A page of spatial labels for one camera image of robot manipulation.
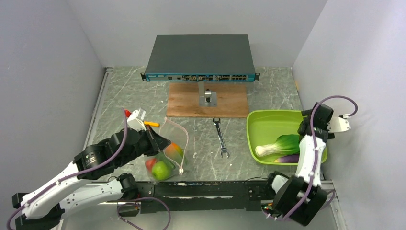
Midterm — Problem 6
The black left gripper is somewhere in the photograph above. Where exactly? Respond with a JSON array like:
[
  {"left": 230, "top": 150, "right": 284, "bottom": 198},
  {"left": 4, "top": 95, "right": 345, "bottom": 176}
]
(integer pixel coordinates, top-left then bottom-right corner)
[{"left": 117, "top": 124, "right": 172, "bottom": 167}]

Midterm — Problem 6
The green orange mango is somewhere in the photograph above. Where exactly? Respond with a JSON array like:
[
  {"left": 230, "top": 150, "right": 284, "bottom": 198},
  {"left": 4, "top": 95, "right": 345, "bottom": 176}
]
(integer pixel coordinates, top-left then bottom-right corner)
[{"left": 164, "top": 142, "right": 184, "bottom": 162}]

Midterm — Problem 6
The clear zip top bag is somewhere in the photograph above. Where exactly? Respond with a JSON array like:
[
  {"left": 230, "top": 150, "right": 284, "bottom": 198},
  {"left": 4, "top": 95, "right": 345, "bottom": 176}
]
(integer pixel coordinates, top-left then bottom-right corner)
[{"left": 144, "top": 117, "right": 189, "bottom": 183}]

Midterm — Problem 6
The green apple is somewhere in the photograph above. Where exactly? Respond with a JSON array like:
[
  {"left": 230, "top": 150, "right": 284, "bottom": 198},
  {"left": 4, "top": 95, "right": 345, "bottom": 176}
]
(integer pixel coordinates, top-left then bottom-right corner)
[{"left": 151, "top": 161, "right": 172, "bottom": 181}]

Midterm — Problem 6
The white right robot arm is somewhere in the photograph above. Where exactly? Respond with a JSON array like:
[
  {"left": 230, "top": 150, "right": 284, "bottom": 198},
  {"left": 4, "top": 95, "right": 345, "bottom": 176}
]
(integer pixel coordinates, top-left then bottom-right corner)
[{"left": 264, "top": 103, "right": 333, "bottom": 226}]

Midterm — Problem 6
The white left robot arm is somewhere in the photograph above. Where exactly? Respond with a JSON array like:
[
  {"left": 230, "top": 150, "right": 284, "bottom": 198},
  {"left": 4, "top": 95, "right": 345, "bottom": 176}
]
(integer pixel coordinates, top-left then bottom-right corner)
[{"left": 6, "top": 126, "right": 171, "bottom": 230}]

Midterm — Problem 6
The lime green food tray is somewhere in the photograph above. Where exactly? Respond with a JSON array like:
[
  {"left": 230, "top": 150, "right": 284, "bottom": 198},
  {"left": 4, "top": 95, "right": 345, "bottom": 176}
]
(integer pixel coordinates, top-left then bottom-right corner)
[{"left": 246, "top": 110, "right": 328, "bottom": 166}]

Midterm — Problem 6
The white green bok choy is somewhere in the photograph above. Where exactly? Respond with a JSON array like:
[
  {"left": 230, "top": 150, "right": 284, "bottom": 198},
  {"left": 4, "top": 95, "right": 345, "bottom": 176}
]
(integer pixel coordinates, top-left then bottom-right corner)
[{"left": 255, "top": 134, "right": 300, "bottom": 157}]

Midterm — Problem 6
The purple eggplant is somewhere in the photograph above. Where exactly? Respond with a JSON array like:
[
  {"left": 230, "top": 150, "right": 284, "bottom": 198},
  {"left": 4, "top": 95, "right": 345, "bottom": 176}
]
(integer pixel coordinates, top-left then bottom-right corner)
[{"left": 274, "top": 154, "right": 299, "bottom": 163}]

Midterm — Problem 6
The brown wooden board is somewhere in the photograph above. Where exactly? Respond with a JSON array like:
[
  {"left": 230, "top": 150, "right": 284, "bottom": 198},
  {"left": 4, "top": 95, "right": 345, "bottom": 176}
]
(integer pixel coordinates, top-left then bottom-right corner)
[{"left": 166, "top": 83, "right": 249, "bottom": 118}]

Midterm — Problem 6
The silver open-end wrench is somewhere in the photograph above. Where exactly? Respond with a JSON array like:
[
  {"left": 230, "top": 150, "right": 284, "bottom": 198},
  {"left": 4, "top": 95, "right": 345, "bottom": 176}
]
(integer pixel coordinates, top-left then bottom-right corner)
[{"left": 212, "top": 117, "right": 231, "bottom": 158}]

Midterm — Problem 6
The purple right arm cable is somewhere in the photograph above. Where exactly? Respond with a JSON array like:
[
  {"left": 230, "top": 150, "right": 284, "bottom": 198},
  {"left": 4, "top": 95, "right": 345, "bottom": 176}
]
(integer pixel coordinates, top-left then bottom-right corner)
[{"left": 261, "top": 95, "right": 359, "bottom": 222}]

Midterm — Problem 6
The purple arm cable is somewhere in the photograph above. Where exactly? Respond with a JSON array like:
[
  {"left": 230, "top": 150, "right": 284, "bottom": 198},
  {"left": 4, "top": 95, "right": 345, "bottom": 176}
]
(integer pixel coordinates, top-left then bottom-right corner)
[
  {"left": 261, "top": 95, "right": 359, "bottom": 222},
  {"left": 6, "top": 108, "right": 129, "bottom": 230}
]

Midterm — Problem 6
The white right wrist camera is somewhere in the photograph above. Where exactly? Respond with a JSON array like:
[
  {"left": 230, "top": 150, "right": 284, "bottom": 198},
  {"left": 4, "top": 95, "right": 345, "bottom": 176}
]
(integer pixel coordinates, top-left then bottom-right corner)
[{"left": 327, "top": 117, "right": 351, "bottom": 133}]

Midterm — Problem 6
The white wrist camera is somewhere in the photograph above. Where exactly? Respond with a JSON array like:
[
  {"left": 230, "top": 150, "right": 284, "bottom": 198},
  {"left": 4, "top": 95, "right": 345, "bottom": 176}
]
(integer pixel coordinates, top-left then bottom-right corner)
[
  {"left": 124, "top": 108, "right": 146, "bottom": 131},
  {"left": 327, "top": 117, "right": 351, "bottom": 133}
]

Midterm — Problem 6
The yellow handled screwdriver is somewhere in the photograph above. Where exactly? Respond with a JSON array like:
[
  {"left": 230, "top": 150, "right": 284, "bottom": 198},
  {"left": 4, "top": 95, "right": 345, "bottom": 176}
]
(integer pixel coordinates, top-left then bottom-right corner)
[{"left": 143, "top": 121, "right": 160, "bottom": 127}]

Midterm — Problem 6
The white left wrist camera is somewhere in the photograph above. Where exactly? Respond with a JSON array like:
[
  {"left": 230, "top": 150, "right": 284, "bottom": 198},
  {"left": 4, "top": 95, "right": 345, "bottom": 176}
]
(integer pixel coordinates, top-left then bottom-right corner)
[{"left": 124, "top": 108, "right": 146, "bottom": 131}]

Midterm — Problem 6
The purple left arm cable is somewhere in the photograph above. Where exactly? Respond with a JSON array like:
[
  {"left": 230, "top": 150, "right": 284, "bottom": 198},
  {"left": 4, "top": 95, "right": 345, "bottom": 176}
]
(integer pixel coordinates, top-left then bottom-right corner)
[{"left": 6, "top": 108, "right": 129, "bottom": 230}]

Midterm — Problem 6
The metal switch stand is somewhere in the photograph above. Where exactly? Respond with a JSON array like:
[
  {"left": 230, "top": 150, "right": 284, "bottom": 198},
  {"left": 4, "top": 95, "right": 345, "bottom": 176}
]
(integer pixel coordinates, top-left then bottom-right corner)
[{"left": 198, "top": 81, "right": 218, "bottom": 107}]

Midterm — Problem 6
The grey network switch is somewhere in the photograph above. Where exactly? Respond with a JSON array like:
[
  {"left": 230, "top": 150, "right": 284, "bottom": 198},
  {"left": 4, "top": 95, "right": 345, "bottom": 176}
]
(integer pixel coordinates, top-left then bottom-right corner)
[{"left": 140, "top": 34, "right": 260, "bottom": 82}]

